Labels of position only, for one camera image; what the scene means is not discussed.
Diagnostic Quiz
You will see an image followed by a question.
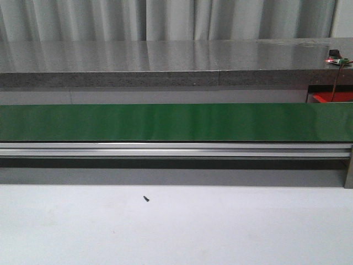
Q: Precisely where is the grey stone counter shelf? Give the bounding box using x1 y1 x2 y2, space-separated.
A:
1 38 352 88

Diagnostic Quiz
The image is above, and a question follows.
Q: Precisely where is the green conveyor belt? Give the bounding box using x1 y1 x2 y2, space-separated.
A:
1 103 352 142

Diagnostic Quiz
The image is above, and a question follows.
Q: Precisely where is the red plastic tray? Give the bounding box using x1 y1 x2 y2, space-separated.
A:
313 92 353 103

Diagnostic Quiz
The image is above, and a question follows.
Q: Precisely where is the small green circuit board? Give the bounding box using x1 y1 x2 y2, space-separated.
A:
326 56 352 66

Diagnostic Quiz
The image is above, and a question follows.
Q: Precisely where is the black sensor module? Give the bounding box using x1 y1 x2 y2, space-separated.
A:
329 49 341 58

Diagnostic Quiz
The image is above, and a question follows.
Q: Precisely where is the grey pleated curtain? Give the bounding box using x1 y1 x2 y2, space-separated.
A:
1 1 337 41

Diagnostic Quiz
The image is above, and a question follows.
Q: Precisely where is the aluminium conveyor frame rail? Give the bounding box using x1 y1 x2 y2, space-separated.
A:
1 142 352 188

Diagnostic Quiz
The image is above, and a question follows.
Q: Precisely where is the red and black wire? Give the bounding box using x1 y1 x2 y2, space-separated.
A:
331 62 345 103

